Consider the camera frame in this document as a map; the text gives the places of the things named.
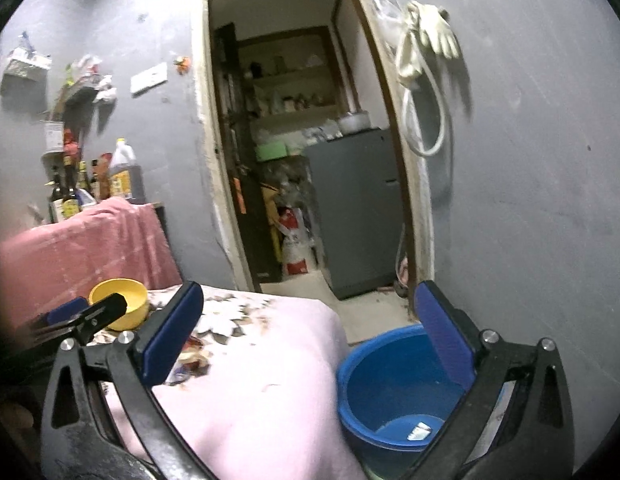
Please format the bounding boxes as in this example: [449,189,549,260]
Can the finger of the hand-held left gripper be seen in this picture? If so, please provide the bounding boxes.
[72,292,129,343]
[46,297,89,326]

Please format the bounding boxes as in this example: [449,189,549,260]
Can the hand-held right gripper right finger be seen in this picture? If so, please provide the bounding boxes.
[405,280,575,480]

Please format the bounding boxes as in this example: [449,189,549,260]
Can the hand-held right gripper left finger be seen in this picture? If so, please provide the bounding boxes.
[40,281,216,480]

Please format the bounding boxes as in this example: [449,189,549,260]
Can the blue plastic basin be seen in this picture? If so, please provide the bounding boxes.
[336,323,493,463]

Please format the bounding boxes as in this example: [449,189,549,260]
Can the yellow plastic bowl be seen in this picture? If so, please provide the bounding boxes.
[88,278,150,332]

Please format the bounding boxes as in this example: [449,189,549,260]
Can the floral printed bedsheet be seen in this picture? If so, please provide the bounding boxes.
[150,285,286,346]

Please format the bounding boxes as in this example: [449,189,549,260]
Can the pink checked cloth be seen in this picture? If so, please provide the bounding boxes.
[0,197,183,326]

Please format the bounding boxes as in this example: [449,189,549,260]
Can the dark glass sauce bottle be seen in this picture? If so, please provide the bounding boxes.
[62,157,82,221]
[49,167,66,223]

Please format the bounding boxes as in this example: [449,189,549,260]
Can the pink fleece blanket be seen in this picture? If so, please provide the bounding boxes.
[97,297,367,480]

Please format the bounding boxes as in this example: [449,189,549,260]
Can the dark wooden door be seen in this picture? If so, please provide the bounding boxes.
[212,22,283,283]

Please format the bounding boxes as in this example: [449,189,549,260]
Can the large oil bottle yellow label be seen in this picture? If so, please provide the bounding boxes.
[108,138,146,204]

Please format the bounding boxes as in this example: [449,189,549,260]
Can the red and white sack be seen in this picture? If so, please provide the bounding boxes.
[280,206,317,277]

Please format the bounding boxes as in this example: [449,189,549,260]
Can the grey refrigerator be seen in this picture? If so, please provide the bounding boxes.
[304,127,408,301]

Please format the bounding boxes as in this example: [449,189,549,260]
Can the yellow bag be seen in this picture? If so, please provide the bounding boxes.
[262,185,283,261]

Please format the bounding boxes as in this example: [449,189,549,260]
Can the green box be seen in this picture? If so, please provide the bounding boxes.
[256,141,290,162]

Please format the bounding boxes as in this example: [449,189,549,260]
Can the white plastic bag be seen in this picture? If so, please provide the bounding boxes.
[92,75,117,104]

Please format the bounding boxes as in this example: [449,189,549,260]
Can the metal cooking pot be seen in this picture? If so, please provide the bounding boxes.
[337,110,372,135]

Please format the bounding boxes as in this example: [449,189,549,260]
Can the white rubber glove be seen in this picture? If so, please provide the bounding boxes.
[424,4,462,59]
[396,1,427,89]

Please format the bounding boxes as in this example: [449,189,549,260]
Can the wooden wall shelf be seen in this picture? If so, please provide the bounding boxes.
[50,75,107,122]

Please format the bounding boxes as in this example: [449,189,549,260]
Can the white hose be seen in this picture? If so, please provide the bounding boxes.
[402,67,448,157]

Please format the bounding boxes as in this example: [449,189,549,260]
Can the white wall switch plate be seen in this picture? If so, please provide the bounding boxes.
[130,62,168,95]

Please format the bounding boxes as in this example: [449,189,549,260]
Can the metal wall rack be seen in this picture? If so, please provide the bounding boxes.
[0,47,52,97]

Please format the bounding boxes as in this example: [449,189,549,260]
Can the kitchen wall shelves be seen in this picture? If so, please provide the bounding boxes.
[237,27,342,122]

